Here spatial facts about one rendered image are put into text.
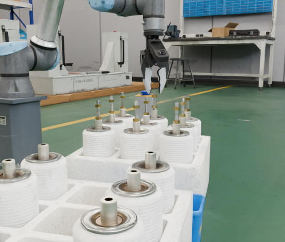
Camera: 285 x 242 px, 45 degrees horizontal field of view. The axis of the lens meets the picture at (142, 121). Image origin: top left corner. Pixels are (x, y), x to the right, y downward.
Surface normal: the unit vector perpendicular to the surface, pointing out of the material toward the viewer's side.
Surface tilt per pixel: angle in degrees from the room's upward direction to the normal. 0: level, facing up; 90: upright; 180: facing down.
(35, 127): 90
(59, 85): 90
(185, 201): 0
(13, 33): 90
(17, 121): 90
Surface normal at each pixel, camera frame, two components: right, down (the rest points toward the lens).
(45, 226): 0.97, 0.04
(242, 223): 0.00, -0.98
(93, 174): -0.25, 0.18
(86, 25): -0.51, 0.15
